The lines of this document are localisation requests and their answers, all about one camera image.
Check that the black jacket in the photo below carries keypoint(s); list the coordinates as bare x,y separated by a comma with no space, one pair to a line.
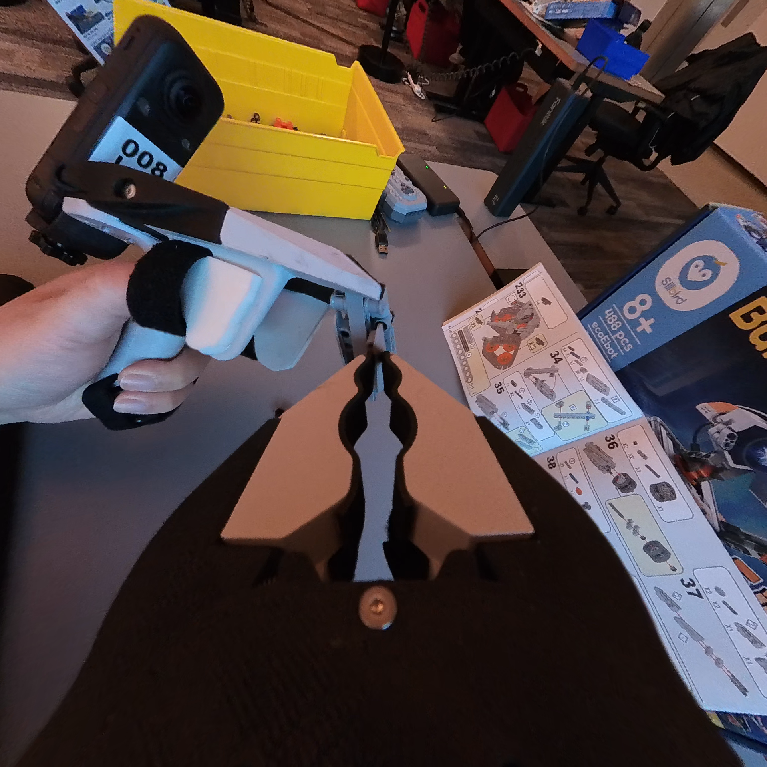
713,96

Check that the blue plastic bin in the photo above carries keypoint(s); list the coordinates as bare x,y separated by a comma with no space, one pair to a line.
605,45

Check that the black office chair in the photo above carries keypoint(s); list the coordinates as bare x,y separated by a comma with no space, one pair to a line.
623,135

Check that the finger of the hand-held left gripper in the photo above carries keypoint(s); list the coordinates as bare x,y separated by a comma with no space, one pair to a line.
293,329
299,257

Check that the loose orange and black bricks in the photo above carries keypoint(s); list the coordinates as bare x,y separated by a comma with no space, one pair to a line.
281,124

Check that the white instruction booklet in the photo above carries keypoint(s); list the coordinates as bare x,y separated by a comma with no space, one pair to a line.
539,359

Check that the wooden-edged office desk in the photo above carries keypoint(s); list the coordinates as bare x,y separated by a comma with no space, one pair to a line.
563,42

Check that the red bag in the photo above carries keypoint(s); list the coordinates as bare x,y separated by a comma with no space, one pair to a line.
431,33
509,120

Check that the person's left hand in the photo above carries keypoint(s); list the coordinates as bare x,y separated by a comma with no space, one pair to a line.
54,347

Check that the dark computer tower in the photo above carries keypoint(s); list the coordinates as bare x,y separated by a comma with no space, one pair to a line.
527,156

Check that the grey battery hub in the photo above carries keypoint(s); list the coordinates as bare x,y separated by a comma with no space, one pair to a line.
401,198

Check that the black power adapter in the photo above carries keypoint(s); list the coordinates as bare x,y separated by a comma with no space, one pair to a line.
431,180

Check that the printed paper sheet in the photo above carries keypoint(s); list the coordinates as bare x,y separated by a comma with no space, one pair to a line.
90,24

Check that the yellow plastic bin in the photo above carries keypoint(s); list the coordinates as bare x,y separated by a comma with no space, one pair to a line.
287,168

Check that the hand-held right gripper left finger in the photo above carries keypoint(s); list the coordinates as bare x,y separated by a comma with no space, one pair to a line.
287,479

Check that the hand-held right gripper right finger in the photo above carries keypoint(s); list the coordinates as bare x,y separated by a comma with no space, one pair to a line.
461,479

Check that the blue robot kit box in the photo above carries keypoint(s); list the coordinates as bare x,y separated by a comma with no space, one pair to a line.
719,389

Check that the blue kit boxes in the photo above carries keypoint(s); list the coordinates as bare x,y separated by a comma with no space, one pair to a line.
575,9

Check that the grey brick assembly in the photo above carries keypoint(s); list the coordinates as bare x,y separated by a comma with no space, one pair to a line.
359,317

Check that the black round stand base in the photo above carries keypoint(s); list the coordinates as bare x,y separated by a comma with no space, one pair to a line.
383,63

